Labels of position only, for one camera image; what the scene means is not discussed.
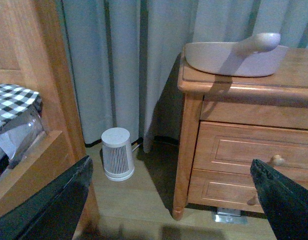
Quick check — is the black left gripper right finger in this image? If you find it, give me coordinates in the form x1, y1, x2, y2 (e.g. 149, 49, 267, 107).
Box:
250, 159, 308, 240

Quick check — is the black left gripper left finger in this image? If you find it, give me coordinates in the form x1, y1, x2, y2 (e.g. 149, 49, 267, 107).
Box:
0, 155, 93, 240

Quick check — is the beige plastic dustpan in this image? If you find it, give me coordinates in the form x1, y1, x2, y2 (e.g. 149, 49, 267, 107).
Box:
185, 32, 289, 78

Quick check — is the lower wooden drawer knob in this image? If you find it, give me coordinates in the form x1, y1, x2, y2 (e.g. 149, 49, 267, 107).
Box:
247, 193, 260, 206

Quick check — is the wooden drawer knob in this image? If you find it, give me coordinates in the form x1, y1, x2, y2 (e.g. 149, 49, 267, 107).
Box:
267, 154, 285, 167
247, 193, 260, 206

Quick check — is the upper wooden drawer knob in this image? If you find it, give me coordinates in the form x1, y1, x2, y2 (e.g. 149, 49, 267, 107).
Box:
267, 154, 285, 167

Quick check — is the metal floor socket plate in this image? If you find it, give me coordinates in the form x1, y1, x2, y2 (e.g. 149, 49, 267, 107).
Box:
212, 207, 248, 225

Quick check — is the small white air purifier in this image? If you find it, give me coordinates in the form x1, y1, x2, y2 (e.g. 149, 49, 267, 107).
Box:
101, 127, 135, 182

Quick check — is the wooden nightstand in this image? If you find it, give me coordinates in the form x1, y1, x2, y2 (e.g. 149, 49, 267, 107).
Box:
172, 48, 308, 220

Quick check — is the black white gingham bedsheet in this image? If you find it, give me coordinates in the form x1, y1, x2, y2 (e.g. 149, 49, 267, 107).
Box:
0, 83, 42, 130

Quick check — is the light blue-grey curtain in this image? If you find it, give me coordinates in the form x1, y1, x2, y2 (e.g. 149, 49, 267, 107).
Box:
56, 0, 308, 152

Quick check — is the wooden bed frame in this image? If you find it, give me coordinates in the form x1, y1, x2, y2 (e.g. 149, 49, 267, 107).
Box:
0, 0, 101, 240

